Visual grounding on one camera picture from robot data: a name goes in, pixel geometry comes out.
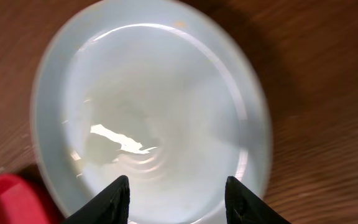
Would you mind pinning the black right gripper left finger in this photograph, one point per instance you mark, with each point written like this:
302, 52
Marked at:
110, 206

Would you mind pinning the red plastic tray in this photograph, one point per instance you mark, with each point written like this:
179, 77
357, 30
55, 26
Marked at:
23, 201

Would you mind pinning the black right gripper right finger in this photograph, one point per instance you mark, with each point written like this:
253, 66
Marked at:
244, 207

